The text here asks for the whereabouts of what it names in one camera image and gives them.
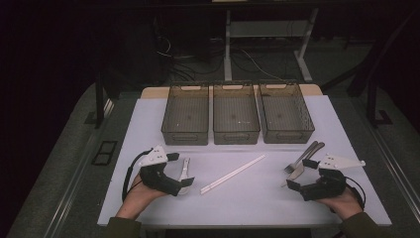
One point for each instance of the person's right hand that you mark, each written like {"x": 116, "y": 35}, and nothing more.
{"x": 345, "y": 205}

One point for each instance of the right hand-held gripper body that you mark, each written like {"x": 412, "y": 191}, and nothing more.
{"x": 327, "y": 188}

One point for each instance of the translucent grey plastic bin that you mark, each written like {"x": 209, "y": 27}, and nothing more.
{"x": 235, "y": 114}
{"x": 284, "y": 114}
{"x": 185, "y": 114}

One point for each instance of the white spoon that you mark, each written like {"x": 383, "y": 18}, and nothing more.
{"x": 186, "y": 165}

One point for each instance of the white metal desk frame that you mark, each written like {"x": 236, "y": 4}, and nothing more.
{"x": 228, "y": 49}

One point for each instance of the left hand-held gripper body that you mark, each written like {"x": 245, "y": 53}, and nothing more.
{"x": 158, "y": 180}

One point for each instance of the black metal stand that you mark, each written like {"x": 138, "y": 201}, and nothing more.
{"x": 99, "y": 99}
{"x": 371, "y": 102}

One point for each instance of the metal fork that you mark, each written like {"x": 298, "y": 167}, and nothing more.
{"x": 290, "y": 168}

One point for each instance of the white table cover sheet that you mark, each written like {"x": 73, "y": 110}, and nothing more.
{"x": 244, "y": 205}

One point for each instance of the person's left hand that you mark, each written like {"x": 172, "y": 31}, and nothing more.
{"x": 142, "y": 193}

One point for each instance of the metal floor rail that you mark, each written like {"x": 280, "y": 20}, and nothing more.
{"x": 393, "y": 165}
{"x": 76, "y": 178}

